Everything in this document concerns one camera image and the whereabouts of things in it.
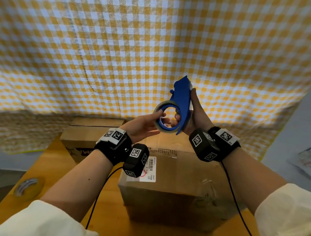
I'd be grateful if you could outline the cardboard box with white label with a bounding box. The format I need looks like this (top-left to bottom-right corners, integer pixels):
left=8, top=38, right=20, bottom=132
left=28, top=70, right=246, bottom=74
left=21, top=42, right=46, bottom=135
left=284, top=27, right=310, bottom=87
left=118, top=131, right=246, bottom=233

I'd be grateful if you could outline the cream long-sleeved top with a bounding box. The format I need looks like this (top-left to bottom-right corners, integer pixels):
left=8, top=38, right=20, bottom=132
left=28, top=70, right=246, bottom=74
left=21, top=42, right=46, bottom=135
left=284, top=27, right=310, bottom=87
left=0, top=183, right=311, bottom=236

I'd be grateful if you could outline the blue tape dispenser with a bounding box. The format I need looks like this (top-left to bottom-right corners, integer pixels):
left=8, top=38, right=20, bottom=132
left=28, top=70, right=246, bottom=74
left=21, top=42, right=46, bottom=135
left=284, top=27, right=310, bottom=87
left=159, top=75, right=194, bottom=136

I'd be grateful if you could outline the person's right forearm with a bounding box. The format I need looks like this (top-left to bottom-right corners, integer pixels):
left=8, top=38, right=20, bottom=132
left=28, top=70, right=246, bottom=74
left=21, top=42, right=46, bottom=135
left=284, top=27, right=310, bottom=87
left=220, top=147, right=288, bottom=216

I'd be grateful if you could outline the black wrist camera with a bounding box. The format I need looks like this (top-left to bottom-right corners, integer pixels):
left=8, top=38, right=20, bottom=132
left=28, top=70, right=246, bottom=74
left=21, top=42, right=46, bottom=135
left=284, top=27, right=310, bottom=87
left=189, top=128, right=220, bottom=162
left=122, top=143, right=150, bottom=178

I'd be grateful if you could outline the person's left hand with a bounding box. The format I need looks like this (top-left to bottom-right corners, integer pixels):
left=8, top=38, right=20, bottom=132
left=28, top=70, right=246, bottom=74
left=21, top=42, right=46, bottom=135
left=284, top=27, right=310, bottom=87
left=119, top=110, right=170, bottom=144

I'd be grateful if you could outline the yellow white checked cloth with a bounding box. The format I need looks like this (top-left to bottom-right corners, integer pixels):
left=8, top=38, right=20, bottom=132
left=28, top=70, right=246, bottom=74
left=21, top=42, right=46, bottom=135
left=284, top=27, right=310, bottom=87
left=0, top=0, right=311, bottom=161

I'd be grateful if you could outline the black camera cable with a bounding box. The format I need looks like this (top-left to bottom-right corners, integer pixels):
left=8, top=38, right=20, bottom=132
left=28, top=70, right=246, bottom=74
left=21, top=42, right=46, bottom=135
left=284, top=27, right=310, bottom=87
left=85, top=166, right=124, bottom=230
left=220, top=161, right=253, bottom=236

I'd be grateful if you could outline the yellowish tape roll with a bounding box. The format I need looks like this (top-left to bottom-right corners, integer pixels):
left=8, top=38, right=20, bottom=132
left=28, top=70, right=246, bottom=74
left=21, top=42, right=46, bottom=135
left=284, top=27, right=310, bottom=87
left=13, top=177, right=45, bottom=201

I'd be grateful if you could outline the person's left forearm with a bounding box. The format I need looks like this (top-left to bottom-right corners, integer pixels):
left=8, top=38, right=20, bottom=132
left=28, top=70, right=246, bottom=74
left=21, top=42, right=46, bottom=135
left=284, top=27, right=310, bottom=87
left=40, top=149, right=115, bottom=223

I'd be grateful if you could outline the cardboard box with black print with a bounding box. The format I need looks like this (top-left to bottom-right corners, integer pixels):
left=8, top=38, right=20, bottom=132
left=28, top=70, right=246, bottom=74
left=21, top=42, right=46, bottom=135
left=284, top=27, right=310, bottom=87
left=60, top=117, right=127, bottom=165

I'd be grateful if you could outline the person's right hand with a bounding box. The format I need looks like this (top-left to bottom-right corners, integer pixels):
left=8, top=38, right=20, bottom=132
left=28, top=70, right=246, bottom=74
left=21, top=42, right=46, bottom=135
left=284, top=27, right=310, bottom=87
left=174, top=88, right=215, bottom=136

